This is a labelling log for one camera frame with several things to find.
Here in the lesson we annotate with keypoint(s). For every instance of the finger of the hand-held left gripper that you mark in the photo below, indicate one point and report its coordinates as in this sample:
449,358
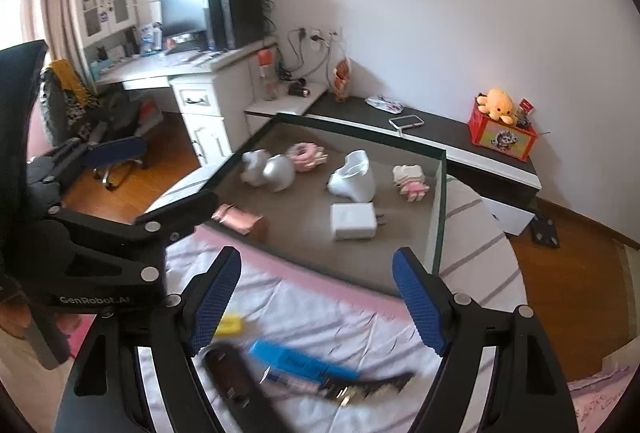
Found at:
115,148
190,210

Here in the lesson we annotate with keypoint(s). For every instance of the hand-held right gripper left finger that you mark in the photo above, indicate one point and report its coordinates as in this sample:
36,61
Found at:
212,303

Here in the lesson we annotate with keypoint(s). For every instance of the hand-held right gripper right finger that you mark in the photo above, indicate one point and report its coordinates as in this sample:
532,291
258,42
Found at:
420,308

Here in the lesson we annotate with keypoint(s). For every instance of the small yellow clip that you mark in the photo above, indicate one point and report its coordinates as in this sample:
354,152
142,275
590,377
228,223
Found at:
231,324

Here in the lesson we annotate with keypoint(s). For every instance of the rose gold metal case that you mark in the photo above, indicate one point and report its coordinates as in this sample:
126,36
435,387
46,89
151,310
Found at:
240,219

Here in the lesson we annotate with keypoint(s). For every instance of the black remote control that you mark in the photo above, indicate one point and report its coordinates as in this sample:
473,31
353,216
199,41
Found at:
232,375

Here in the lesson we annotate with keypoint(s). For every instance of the blue tube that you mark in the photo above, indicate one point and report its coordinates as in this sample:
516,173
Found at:
295,360

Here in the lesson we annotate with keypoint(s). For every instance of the pink storage box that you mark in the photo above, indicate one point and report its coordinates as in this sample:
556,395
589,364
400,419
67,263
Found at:
295,198

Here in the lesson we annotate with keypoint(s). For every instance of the white charger block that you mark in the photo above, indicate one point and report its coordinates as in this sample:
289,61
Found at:
352,220

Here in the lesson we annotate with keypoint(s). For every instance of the pink white block figure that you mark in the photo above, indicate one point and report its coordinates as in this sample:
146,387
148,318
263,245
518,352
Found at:
410,183

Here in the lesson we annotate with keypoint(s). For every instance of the white travel plug adapter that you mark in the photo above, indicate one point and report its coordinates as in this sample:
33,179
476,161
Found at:
350,183

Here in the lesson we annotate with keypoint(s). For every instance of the black office chair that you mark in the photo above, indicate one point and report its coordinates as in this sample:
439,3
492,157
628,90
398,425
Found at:
120,118

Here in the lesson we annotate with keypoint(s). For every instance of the striped white quilt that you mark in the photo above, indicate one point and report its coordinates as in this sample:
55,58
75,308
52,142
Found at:
360,328

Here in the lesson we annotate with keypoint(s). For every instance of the yellow black draped clothes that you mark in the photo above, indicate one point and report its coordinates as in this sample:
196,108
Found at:
70,93

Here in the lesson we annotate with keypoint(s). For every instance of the white desk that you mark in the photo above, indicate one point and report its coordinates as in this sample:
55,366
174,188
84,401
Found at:
150,65

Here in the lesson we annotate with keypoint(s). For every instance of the blue white box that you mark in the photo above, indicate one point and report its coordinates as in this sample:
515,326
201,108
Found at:
151,38

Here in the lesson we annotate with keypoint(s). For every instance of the black floor scale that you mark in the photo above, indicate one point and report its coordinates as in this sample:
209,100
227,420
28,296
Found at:
546,229

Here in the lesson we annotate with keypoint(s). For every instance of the black computer monitor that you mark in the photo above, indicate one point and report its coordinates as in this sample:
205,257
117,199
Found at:
182,13

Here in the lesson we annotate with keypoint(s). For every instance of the orange capped bottle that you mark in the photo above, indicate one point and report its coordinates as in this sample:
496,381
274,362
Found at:
267,73

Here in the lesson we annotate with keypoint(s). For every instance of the black hair dryer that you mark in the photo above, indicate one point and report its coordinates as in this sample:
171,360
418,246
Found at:
297,88

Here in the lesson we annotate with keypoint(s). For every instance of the black computer tower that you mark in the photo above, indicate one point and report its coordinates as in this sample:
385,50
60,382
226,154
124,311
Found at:
240,13

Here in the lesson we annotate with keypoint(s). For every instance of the white phone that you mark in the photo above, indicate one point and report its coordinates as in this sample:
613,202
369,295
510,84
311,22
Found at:
406,121

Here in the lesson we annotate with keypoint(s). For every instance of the red printed box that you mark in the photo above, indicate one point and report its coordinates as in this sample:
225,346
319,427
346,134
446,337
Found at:
500,138

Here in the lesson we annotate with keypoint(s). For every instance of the pink bedding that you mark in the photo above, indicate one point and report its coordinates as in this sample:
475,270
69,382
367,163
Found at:
595,398

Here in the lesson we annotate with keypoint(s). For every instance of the red anatomy model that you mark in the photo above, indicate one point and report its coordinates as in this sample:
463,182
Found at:
342,78

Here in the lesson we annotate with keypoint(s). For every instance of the patterned pouch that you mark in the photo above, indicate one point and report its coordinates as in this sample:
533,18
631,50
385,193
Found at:
384,103

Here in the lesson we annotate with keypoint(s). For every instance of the orange octopus plush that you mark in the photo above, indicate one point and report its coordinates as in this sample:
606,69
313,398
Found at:
497,103

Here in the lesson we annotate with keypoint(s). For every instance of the small red card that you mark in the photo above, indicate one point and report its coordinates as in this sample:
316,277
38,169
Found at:
526,105

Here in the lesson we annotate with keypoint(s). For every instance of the white wall sockets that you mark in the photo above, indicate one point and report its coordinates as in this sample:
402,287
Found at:
320,34

